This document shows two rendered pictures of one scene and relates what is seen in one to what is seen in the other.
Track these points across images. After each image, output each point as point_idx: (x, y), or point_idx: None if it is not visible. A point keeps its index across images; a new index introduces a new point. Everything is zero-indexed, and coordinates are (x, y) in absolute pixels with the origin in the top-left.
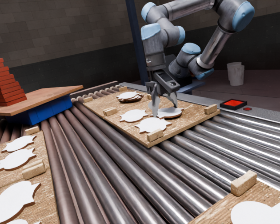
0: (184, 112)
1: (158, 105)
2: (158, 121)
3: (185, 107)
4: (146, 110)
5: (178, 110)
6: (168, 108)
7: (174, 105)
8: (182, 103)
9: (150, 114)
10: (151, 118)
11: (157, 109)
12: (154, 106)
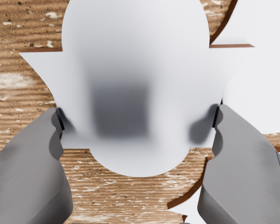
0: (41, 29)
1: (91, 211)
2: (273, 31)
3: None
4: (169, 206)
5: (74, 50)
6: (95, 140)
7: (59, 126)
8: None
9: (188, 162)
10: (250, 107)
11: (228, 126)
12: (266, 146)
